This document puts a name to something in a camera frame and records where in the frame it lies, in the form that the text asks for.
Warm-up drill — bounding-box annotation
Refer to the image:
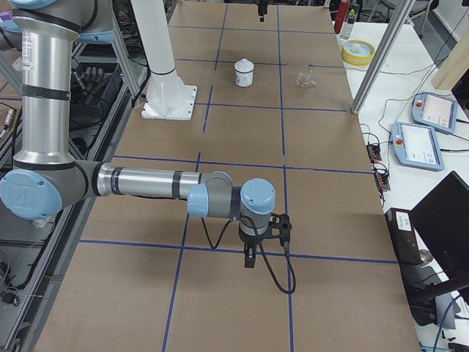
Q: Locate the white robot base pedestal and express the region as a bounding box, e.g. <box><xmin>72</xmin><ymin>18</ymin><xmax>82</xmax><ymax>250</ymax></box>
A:
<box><xmin>131</xmin><ymin>0</ymin><xmax>197</xmax><ymax>121</ymax></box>

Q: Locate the red bottle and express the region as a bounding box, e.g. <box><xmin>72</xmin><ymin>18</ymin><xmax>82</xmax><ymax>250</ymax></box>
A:
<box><xmin>334</xmin><ymin>0</ymin><xmax>350</xmax><ymax>34</ymax></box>

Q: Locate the far teach pendant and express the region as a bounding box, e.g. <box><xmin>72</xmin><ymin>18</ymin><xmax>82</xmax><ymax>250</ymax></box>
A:
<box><xmin>411</xmin><ymin>92</ymin><xmax>457</xmax><ymax>134</ymax></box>

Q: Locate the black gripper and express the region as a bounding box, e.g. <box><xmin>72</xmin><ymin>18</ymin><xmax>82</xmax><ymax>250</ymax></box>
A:
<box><xmin>256</xmin><ymin>0</ymin><xmax>267</xmax><ymax>22</ymax></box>
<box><xmin>240</xmin><ymin>234</ymin><xmax>259</xmax><ymax>268</ymax></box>

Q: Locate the white ceramic lid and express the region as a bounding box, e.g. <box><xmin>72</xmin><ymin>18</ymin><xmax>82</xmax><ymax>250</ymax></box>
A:
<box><xmin>234</xmin><ymin>58</ymin><xmax>254</xmax><ymax>73</ymax></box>

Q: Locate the black box with label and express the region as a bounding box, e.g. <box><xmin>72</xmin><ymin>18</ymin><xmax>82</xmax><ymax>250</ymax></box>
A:
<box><xmin>385</xmin><ymin>208</ymin><xmax>421</xmax><ymax>265</ymax></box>

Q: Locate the teach pendant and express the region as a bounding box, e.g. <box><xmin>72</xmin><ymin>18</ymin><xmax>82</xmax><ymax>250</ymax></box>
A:
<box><xmin>391</xmin><ymin>122</ymin><xmax>445</xmax><ymax>171</ymax></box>
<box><xmin>411</xmin><ymin>92</ymin><xmax>457</xmax><ymax>134</ymax></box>

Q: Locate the black monitor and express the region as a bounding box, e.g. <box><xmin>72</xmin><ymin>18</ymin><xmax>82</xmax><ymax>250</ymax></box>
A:
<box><xmin>410</xmin><ymin>170</ymin><xmax>469</xmax><ymax>287</ymax></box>

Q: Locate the yellow round container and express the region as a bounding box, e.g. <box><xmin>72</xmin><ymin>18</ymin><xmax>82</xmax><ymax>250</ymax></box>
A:
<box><xmin>341</xmin><ymin>39</ymin><xmax>375</xmax><ymax>67</ymax></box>

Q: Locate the white enamel mug blue rim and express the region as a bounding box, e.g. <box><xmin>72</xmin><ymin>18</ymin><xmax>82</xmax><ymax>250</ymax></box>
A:
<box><xmin>234</xmin><ymin>67</ymin><xmax>254</xmax><ymax>87</ymax></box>

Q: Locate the near teach pendant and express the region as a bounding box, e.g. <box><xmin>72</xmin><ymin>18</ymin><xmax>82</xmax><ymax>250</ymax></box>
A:
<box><xmin>391</xmin><ymin>122</ymin><xmax>445</xmax><ymax>171</ymax></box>

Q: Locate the aluminium frame post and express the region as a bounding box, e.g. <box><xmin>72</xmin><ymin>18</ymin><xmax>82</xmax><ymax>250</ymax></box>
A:
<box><xmin>351</xmin><ymin>0</ymin><xmax>416</xmax><ymax>114</ymax></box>

